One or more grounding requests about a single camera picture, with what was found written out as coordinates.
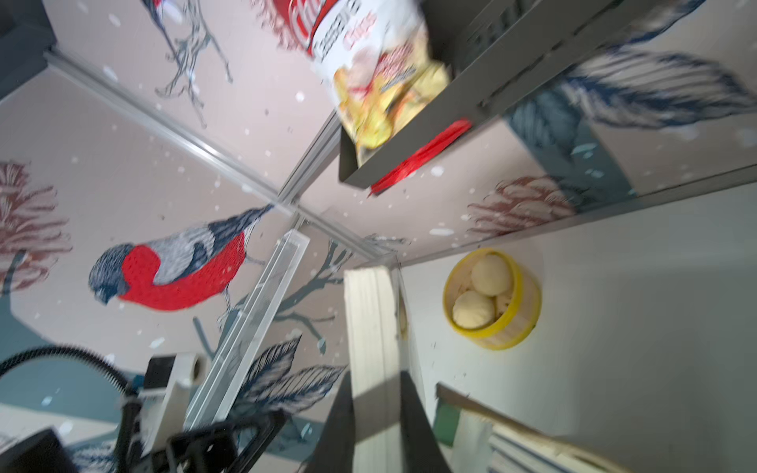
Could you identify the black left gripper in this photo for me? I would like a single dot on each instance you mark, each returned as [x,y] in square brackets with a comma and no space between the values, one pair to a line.
[228,446]

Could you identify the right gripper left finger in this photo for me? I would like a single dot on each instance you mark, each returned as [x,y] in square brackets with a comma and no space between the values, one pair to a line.
[334,452]

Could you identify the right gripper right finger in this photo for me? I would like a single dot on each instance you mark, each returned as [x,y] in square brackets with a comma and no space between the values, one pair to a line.
[421,451]

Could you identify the white-paged book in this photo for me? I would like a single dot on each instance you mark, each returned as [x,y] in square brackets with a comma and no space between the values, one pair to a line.
[374,363]

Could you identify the burlap canvas Christmas bag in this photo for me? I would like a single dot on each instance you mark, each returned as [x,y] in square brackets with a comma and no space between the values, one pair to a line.
[476,438]

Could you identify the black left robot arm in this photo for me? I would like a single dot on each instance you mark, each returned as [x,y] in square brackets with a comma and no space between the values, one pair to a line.
[43,452]

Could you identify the red Chuba cassava chips bag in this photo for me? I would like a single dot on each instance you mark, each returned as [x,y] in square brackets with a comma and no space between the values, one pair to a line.
[373,56]

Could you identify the white steamed bun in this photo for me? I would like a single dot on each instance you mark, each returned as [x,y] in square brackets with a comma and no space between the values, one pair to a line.
[491,276]
[473,311]

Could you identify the yellow bamboo steamer basket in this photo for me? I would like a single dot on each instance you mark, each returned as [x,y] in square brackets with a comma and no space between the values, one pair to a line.
[517,312]

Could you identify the black wire wall basket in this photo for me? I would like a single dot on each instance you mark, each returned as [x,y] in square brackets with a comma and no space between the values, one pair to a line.
[499,52]

